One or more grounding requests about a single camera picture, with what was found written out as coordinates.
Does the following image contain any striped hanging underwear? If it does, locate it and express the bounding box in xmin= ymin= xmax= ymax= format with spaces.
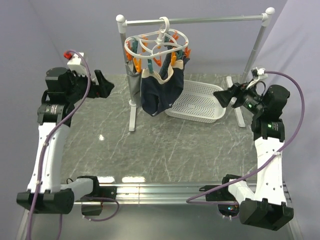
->
xmin=159 ymin=50 xmax=184 ymax=81

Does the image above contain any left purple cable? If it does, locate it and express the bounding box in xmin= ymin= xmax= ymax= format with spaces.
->
xmin=24 ymin=49 xmax=121 ymax=240

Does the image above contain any navy blue underwear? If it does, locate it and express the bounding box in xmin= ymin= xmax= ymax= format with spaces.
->
xmin=140 ymin=58 xmax=189 ymax=117

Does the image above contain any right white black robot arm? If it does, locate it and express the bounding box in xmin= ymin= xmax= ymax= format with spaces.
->
xmin=213 ymin=83 xmax=294 ymax=231

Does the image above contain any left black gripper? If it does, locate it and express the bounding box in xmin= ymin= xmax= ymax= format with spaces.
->
xmin=66 ymin=68 xmax=114 ymax=104

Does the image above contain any white metal clothes rack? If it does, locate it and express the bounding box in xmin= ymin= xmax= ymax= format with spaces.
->
xmin=115 ymin=7 xmax=275 ymax=132

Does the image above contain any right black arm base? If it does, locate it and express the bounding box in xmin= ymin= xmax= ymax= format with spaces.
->
xmin=205 ymin=186 xmax=240 ymax=219

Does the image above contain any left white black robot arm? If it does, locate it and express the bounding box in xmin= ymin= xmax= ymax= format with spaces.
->
xmin=16 ymin=67 xmax=115 ymax=215

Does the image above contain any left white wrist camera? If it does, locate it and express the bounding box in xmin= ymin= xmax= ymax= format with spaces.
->
xmin=63 ymin=51 xmax=87 ymax=76

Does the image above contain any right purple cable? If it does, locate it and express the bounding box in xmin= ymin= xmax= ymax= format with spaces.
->
xmin=186 ymin=70 xmax=306 ymax=219

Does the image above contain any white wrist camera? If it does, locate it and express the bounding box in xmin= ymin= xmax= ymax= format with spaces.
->
xmin=246 ymin=67 xmax=268 ymax=90
xmin=63 ymin=51 xmax=87 ymax=76

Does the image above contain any purple cable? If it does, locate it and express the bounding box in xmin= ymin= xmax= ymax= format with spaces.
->
xmin=186 ymin=70 xmax=306 ymax=219
xmin=24 ymin=49 xmax=121 ymax=240

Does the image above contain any white round clip hanger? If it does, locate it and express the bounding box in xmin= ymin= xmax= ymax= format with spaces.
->
xmin=123 ymin=16 xmax=191 ymax=74

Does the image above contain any aluminium mounting rail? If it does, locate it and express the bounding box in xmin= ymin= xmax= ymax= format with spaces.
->
xmin=74 ymin=183 xmax=258 ymax=206

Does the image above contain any grey hanging underwear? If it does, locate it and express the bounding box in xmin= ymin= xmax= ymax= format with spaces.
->
xmin=125 ymin=60 xmax=141 ymax=104

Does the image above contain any white perforated laundry basket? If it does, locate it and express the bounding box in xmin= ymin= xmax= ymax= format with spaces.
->
xmin=164 ymin=80 xmax=226 ymax=124

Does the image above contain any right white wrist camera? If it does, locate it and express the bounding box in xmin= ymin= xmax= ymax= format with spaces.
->
xmin=246 ymin=67 xmax=268 ymax=90

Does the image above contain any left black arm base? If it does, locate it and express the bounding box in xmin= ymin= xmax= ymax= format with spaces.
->
xmin=80 ymin=185 xmax=117 ymax=217

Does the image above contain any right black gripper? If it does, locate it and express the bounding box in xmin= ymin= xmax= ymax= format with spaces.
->
xmin=213 ymin=79 xmax=266 ymax=115

